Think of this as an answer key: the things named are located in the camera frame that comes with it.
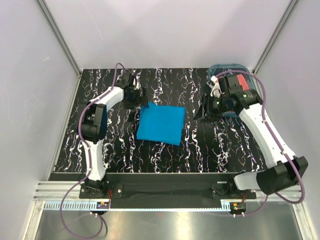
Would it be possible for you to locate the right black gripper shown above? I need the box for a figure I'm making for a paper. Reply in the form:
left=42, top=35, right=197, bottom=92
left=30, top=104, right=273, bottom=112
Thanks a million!
left=192, top=92, right=229, bottom=124

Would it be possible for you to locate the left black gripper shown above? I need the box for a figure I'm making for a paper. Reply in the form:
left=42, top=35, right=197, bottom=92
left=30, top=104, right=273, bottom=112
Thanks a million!
left=124, top=87, right=149, bottom=111

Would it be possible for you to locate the blue t shirt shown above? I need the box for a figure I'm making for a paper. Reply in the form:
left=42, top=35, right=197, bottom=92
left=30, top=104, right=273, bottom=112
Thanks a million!
left=136, top=102, right=186, bottom=146

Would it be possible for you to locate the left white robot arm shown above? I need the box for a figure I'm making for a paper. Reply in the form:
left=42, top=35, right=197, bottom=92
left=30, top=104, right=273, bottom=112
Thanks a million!
left=76, top=72, right=149, bottom=198

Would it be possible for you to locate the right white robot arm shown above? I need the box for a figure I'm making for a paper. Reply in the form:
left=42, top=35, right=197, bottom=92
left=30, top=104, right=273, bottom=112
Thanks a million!
left=194, top=70, right=308, bottom=200

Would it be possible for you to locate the teal transparent plastic bin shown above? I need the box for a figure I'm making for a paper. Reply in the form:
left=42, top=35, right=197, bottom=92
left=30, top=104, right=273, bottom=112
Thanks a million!
left=207, top=65, right=262, bottom=117

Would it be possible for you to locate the salmon pink folded t shirt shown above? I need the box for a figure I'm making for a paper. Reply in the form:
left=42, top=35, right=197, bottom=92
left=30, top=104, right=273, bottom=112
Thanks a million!
left=237, top=74, right=250, bottom=91

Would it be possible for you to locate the right small circuit board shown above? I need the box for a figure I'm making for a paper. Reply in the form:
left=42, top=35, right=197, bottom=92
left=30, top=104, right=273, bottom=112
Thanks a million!
left=230, top=202, right=247, bottom=212

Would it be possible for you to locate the small circuit board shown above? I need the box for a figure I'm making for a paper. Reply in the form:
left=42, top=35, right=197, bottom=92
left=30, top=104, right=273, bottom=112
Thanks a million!
left=96, top=201, right=110, bottom=210
left=230, top=202, right=247, bottom=212

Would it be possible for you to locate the left small circuit board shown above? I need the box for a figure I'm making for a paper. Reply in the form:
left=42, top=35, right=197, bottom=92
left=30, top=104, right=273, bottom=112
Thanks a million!
left=96, top=201, right=110, bottom=210

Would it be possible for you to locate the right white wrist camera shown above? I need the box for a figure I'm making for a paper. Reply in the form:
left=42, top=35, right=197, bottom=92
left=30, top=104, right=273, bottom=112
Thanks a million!
left=209, top=75, right=225, bottom=98

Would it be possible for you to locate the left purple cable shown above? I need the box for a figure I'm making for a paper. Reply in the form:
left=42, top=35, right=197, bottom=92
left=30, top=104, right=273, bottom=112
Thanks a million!
left=59, top=62, right=108, bottom=239

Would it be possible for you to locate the purple cable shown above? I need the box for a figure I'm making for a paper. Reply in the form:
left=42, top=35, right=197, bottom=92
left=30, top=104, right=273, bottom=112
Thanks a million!
left=59, top=62, right=108, bottom=239
left=214, top=70, right=306, bottom=216

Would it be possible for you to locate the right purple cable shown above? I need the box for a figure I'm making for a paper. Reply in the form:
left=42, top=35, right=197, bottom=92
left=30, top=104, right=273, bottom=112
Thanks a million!
left=214, top=70, right=306, bottom=216

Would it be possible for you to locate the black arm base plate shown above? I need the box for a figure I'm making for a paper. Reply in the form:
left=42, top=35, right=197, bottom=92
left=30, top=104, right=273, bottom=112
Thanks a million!
left=79, top=173, right=257, bottom=200

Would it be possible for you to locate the aluminium front rail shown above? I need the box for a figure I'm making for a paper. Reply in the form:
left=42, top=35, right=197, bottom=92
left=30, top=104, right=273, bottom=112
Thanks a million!
left=32, top=181, right=306, bottom=201

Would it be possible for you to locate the white slotted cable duct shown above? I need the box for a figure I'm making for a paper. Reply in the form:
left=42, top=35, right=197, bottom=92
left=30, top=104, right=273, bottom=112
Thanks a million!
left=44, top=200, right=231, bottom=212

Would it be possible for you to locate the right aluminium frame post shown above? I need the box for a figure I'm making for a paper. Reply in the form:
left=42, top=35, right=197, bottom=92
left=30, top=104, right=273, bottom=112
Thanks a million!
left=252, top=0, right=300, bottom=74

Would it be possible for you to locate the aluminium frame post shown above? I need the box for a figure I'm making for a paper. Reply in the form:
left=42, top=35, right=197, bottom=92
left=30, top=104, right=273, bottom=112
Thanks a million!
left=35, top=0, right=82, bottom=77
left=252, top=0, right=300, bottom=74

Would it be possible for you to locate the left aluminium frame post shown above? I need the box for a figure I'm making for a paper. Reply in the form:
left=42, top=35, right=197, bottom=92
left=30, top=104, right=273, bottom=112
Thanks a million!
left=35, top=0, right=82, bottom=77

